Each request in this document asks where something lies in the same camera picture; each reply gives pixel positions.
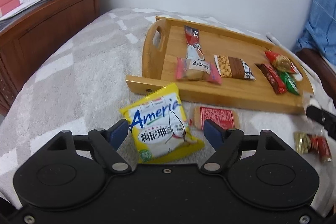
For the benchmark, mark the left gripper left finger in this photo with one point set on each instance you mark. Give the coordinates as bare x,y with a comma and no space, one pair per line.
105,144

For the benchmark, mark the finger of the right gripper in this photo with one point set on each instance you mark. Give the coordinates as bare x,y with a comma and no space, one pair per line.
324,118

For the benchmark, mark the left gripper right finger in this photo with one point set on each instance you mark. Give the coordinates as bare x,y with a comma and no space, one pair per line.
226,144

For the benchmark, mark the green wasabi peas packet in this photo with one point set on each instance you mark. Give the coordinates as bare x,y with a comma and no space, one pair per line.
289,82

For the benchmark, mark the yellow America snack packet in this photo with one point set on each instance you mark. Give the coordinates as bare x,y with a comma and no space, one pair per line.
159,127

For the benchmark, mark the long red snack bar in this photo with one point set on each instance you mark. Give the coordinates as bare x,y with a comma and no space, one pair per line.
272,77

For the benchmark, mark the red gold nut packet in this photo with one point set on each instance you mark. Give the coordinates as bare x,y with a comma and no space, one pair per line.
280,62

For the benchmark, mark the peanut chocolate bar packet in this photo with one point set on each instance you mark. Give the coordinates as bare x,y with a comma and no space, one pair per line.
233,68

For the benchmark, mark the pink pastry packet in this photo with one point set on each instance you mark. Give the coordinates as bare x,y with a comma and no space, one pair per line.
197,70

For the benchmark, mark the dark red stick packet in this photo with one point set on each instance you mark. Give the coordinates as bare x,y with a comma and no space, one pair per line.
194,50

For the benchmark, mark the red wafer biscuit packet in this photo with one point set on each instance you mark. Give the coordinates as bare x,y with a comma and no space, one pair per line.
223,117

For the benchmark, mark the small red candy packet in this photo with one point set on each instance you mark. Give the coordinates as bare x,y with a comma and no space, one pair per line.
311,143

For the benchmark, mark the wooden bamboo tray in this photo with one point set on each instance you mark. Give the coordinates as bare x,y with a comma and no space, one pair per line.
165,41

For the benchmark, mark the blue plaid cloth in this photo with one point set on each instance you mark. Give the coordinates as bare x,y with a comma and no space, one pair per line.
319,30

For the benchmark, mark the wooden side cabinet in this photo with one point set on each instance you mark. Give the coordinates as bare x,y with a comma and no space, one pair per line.
30,40

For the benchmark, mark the pink box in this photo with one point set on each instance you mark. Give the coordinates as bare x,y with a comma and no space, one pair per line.
8,5

